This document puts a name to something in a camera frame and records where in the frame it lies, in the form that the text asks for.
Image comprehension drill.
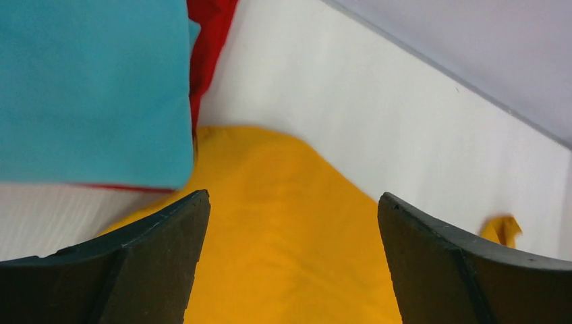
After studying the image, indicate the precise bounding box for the red folded t shirt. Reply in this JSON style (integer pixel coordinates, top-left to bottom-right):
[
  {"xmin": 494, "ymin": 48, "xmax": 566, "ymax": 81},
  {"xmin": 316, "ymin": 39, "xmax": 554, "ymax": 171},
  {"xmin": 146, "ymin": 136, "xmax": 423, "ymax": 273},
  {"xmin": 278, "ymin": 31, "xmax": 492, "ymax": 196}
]
[{"xmin": 80, "ymin": 1, "xmax": 237, "ymax": 191}]

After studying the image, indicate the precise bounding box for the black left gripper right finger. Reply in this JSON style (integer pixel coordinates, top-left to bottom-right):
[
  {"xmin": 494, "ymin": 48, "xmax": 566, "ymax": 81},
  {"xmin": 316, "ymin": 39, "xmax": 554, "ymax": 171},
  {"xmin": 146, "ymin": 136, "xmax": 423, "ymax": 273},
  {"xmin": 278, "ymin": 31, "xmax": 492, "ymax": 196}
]
[{"xmin": 378, "ymin": 192, "xmax": 571, "ymax": 323}]

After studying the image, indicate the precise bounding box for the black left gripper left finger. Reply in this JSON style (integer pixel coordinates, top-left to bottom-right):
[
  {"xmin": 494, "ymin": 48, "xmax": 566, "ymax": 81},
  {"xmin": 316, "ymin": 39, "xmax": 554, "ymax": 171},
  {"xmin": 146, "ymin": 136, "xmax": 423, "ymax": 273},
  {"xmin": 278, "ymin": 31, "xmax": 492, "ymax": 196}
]
[{"xmin": 1, "ymin": 190, "xmax": 210, "ymax": 323}]

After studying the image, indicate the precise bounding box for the teal folded t shirt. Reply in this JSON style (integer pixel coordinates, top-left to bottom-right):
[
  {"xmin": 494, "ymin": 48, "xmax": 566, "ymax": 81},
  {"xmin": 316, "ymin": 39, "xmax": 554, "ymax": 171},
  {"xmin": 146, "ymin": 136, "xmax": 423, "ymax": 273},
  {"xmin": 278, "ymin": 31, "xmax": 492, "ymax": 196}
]
[{"xmin": 1, "ymin": 0, "xmax": 199, "ymax": 189}]

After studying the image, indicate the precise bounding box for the orange t shirt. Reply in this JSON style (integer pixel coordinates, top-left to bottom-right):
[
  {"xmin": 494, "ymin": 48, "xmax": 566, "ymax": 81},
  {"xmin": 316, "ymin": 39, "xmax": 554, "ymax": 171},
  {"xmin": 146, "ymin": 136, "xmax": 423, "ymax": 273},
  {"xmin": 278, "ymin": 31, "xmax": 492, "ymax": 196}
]
[{"xmin": 96, "ymin": 126, "xmax": 523, "ymax": 324}]

